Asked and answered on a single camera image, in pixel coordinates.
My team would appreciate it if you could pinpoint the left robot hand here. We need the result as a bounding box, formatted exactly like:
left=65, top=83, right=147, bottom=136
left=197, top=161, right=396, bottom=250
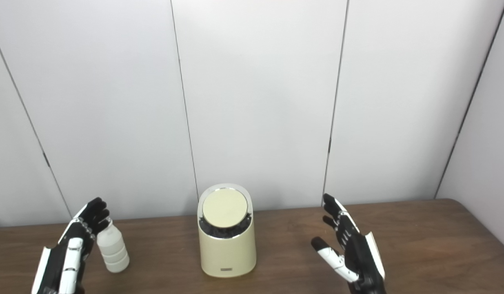
left=31, top=197, right=111, bottom=294

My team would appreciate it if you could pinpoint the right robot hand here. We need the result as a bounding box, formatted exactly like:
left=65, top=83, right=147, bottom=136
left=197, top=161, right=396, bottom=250
left=311, top=193, right=386, bottom=294

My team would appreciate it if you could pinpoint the small white plastic bottle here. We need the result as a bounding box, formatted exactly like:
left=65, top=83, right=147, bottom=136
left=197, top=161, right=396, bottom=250
left=96, top=218, right=130, bottom=273

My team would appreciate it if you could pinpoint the cream-colored bin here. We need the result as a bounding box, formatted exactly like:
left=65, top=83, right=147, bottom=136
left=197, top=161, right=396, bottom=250
left=197, top=183, right=257, bottom=278

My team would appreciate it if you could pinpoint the cream round bin lid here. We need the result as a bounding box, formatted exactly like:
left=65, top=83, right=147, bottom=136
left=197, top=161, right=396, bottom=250
left=202, top=189, right=249, bottom=227

